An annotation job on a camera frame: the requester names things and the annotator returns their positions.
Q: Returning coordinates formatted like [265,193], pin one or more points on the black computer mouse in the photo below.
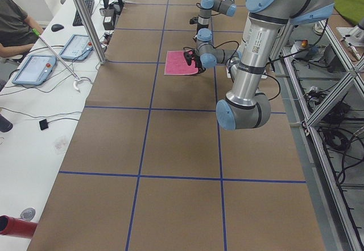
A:
[56,27]

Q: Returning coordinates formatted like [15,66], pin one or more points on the red cylinder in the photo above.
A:
[15,227]

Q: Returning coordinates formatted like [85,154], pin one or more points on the teach pendant near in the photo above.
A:
[35,70]

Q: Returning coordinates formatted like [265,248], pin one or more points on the seated person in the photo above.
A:
[17,36]

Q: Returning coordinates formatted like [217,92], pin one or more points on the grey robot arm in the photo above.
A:
[232,9]
[244,106]

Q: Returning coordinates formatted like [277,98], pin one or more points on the aluminium frame rail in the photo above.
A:
[323,87]

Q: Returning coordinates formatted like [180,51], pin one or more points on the pink and grey towel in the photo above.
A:
[177,66]

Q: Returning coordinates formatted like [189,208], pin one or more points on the teach pendant far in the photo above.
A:
[77,48]

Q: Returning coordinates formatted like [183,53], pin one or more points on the teach pendant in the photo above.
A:
[77,48]
[35,70]

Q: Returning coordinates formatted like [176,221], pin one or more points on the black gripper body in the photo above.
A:
[199,67]

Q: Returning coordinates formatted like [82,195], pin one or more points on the grabber stick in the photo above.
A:
[77,79]

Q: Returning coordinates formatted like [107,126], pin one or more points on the aluminium frame post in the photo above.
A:
[91,31]

